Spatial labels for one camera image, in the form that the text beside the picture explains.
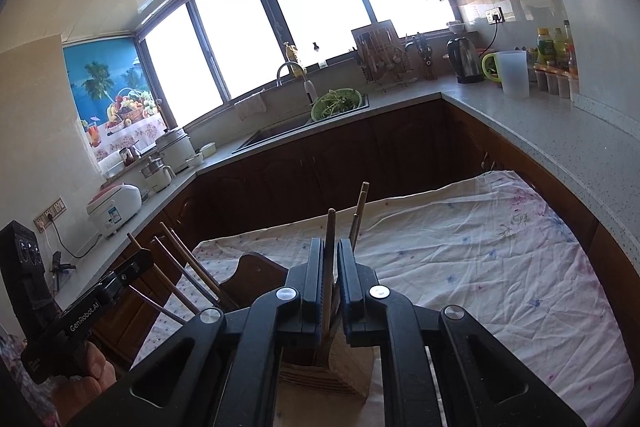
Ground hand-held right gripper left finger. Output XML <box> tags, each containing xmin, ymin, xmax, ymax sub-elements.
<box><xmin>67</xmin><ymin>237</ymin><xmax>326</xmax><ymax>427</ymax></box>

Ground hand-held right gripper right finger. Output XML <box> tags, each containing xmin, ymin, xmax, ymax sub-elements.
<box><xmin>336</xmin><ymin>238</ymin><xmax>587</xmax><ymax>427</ymax></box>

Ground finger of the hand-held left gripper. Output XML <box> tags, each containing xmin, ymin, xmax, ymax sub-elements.
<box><xmin>100</xmin><ymin>248</ymin><xmax>155</xmax><ymax>295</ymax></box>

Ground light wooden chopstick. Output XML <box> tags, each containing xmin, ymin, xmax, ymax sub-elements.
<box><xmin>321</xmin><ymin>208</ymin><xmax>337</xmax><ymax>344</ymax></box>

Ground wooden chopstick holder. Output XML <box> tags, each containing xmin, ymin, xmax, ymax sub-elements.
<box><xmin>219</xmin><ymin>252</ymin><xmax>381</xmax><ymax>400</ymax></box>

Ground person's left hand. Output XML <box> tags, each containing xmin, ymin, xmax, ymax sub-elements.
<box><xmin>60</xmin><ymin>341</ymin><xmax>118</xmax><ymax>427</ymax></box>

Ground small black stand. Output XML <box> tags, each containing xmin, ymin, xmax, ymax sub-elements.
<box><xmin>50</xmin><ymin>251</ymin><xmax>76</xmax><ymax>293</ymax></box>

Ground grey metal chopstick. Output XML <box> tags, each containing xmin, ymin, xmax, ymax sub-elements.
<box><xmin>129</xmin><ymin>286</ymin><xmax>186</xmax><ymax>324</ymax></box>
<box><xmin>153</xmin><ymin>236</ymin><xmax>222</xmax><ymax>309</ymax></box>

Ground white pink rice cooker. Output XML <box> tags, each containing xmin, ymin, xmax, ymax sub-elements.
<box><xmin>86</xmin><ymin>183</ymin><xmax>143</xmax><ymax>238</ymax></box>

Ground dark brown wooden chopstick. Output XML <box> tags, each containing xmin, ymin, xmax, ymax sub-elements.
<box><xmin>160</xmin><ymin>222</ymin><xmax>240</xmax><ymax>310</ymax></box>

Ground small white electric kettle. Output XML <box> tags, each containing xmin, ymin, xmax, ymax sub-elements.
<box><xmin>140</xmin><ymin>157</ymin><xmax>176</xmax><ymax>192</ymax></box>

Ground white electric steamer pot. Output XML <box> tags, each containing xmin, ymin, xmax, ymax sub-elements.
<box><xmin>155</xmin><ymin>127</ymin><xmax>196</xmax><ymax>170</ymax></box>

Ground floral white cloth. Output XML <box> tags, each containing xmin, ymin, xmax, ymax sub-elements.
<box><xmin>132</xmin><ymin>170</ymin><xmax>636</xmax><ymax>427</ymax></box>

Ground steel kitchen sink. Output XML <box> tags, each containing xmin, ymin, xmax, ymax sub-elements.
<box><xmin>232</xmin><ymin>94</ymin><xmax>371</xmax><ymax>154</ymax></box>

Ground tropical fruit print blind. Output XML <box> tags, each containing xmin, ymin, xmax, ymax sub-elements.
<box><xmin>62</xmin><ymin>38</ymin><xmax>168</xmax><ymax>162</ymax></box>

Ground green colander with vegetables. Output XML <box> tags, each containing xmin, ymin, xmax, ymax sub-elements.
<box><xmin>311</xmin><ymin>88</ymin><xmax>364</xmax><ymax>122</ymax></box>

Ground white dish cloth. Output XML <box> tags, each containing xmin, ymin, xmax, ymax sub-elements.
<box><xmin>235</xmin><ymin>91</ymin><xmax>267</xmax><ymax>121</ymax></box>

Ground chrome kitchen faucet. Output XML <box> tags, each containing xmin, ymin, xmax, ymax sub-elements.
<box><xmin>276</xmin><ymin>62</ymin><xmax>317</xmax><ymax>105</ymax></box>

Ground large kitchen window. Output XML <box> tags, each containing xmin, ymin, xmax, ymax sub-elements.
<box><xmin>135</xmin><ymin>0</ymin><xmax>458</xmax><ymax>128</ymax></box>

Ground knife and scissors holder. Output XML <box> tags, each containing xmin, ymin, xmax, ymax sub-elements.
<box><xmin>405</xmin><ymin>32</ymin><xmax>438</xmax><ymax>81</ymax></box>

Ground black steel electric kettle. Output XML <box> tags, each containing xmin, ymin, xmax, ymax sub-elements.
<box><xmin>446</xmin><ymin>37</ymin><xmax>486</xmax><ymax>84</ymax></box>

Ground wooden cutting board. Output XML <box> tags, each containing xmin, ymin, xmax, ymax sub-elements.
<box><xmin>351</xmin><ymin>22</ymin><xmax>401</xmax><ymax>78</ymax></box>

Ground green cup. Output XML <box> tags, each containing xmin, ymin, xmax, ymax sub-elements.
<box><xmin>481</xmin><ymin>52</ymin><xmax>502</xmax><ymax>82</ymax></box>

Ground white plastic pitcher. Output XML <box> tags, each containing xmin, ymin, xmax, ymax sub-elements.
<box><xmin>498</xmin><ymin>51</ymin><xmax>531</xmax><ymax>98</ymax></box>

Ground bottles and spice jars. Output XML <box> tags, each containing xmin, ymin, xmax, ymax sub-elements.
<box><xmin>530</xmin><ymin>62</ymin><xmax>581</xmax><ymax>100</ymax></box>

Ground yellow-green drink bottle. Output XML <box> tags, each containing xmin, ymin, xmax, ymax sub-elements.
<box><xmin>536</xmin><ymin>28</ymin><xmax>556</xmax><ymax>66</ymax></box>

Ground pale green bottle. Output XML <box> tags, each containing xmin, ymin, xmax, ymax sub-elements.
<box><xmin>552</xmin><ymin>27</ymin><xmax>568</xmax><ymax>68</ymax></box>

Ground red-capped sauce bottle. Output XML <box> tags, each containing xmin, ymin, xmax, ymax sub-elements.
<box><xmin>562</xmin><ymin>21</ymin><xmax>577</xmax><ymax>74</ymax></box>

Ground black rice cooker cable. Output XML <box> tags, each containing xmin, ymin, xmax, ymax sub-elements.
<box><xmin>47</xmin><ymin>217</ymin><xmax>93</xmax><ymax>260</ymax></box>

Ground beige wall socket strip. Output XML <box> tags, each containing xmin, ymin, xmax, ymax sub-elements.
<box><xmin>34</xmin><ymin>198</ymin><xmax>67</xmax><ymax>225</ymax></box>

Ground wire dish rack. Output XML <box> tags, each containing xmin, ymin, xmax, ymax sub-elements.
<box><xmin>356</xmin><ymin>34</ymin><xmax>418</xmax><ymax>88</ymax></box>

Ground black kettle power cord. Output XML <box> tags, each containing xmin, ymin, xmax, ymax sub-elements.
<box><xmin>482</xmin><ymin>22</ymin><xmax>501</xmax><ymax>54</ymax></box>

